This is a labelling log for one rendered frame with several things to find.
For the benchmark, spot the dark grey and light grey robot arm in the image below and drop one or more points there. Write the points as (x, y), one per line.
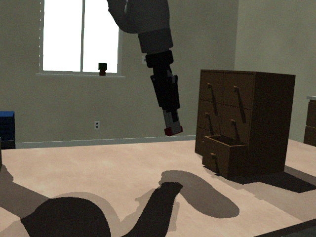
(148, 18)

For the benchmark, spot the brown wooden chest of drawers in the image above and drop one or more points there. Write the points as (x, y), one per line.
(270, 118)

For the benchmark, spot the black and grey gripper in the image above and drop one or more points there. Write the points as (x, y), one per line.
(166, 87)

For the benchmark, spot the small red block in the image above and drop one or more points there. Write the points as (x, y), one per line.
(168, 131)

